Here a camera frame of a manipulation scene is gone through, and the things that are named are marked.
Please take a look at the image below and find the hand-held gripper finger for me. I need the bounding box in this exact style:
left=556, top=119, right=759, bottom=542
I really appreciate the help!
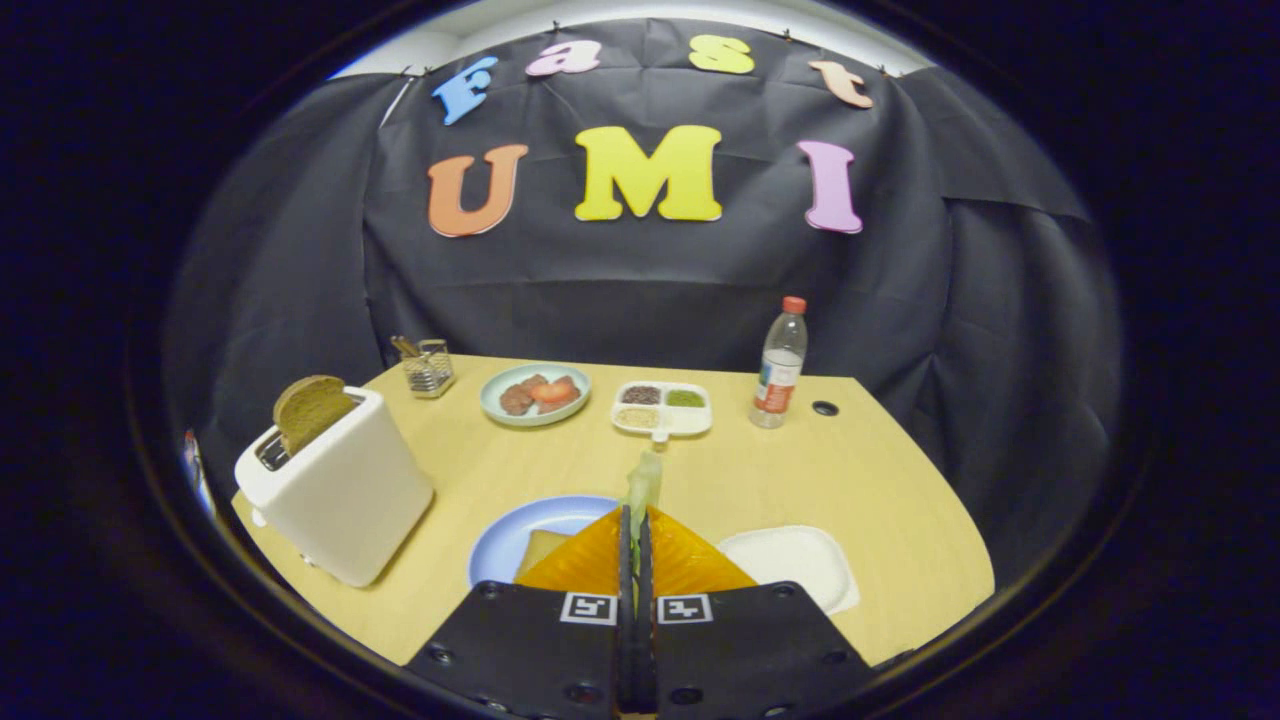
left=405, top=505, right=639, bottom=719
left=636, top=510, right=881, bottom=719

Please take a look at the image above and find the green lettuce leaf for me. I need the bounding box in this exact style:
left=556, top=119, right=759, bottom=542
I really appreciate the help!
left=622, top=450, right=665, bottom=591

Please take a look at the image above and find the dark brown bread slice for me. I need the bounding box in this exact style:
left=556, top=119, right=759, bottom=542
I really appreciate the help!
left=273, top=375, right=359, bottom=458

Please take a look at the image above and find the light toast slice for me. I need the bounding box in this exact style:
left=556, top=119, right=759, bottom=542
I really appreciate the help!
left=515, top=530, right=571, bottom=583

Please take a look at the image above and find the small white square plate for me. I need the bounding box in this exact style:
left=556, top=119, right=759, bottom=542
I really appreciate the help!
left=717, top=525, right=861, bottom=616

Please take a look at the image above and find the blue round plate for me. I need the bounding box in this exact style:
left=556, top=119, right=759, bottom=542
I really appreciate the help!
left=468, top=495, right=621, bottom=588

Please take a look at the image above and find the white divided condiment dish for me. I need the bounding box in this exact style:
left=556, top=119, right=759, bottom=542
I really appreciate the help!
left=611, top=380, right=714, bottom=443

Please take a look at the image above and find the pale green round plate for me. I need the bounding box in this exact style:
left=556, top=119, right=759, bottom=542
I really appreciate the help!
left=480, top=362, right=592, bottom=429

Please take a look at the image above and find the brown meat slice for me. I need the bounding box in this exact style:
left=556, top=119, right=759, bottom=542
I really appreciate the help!
left=499, top=374, right=546, bottom=417

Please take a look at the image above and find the clear bottle with red cap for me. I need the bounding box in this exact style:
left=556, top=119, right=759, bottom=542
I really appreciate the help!
left=750, top=296, right=809, bottom=430

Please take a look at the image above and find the white toaster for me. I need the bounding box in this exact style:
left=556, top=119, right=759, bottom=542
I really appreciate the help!
left=233, top=385, right=436, bottom=589

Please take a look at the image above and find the black backdrop cloth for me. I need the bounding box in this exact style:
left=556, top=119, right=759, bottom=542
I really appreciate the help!
left=165, top=18, right=1126, bottom=591

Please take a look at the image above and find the red and white object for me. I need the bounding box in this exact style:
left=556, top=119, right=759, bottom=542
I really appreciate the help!
left=183, top=430, right=213, bottom=516

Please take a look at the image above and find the metal wire utensil holder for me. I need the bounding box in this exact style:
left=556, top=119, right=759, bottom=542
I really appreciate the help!
left=402, top=339, right=457, bottom=400

